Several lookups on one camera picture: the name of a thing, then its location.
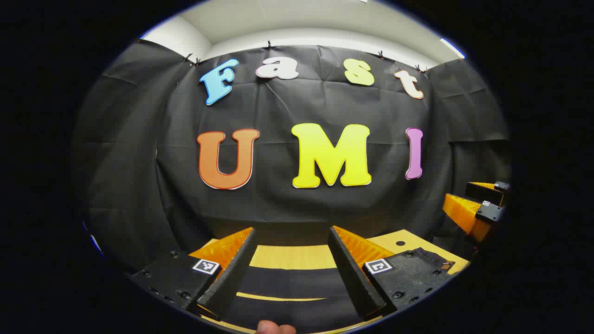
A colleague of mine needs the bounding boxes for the ceiling light strip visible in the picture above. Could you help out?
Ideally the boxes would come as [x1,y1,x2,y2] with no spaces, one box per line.
[440,38,465,59]

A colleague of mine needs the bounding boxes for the black backdrop cloth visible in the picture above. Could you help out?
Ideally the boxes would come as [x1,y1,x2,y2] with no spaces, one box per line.
[74,39,513,274]

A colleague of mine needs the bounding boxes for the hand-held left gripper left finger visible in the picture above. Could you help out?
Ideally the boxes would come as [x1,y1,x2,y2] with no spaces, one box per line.
[131,226,257,321]

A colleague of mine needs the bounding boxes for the row of small black clips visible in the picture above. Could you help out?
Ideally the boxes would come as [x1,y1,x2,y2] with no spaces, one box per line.
[137,39,430,74]

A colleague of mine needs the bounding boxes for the black jeans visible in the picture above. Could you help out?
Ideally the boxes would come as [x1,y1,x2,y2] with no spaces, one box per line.
[222,267,372,333]

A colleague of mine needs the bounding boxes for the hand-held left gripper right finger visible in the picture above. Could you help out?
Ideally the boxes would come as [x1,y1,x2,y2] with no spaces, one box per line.
[328,226,458,321]

